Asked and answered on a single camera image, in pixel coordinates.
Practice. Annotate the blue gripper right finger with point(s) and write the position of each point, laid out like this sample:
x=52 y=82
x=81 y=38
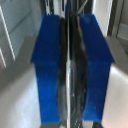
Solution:
x=98 y=66

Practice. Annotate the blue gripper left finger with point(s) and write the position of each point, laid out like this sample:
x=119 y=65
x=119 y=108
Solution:
x=48 y=66

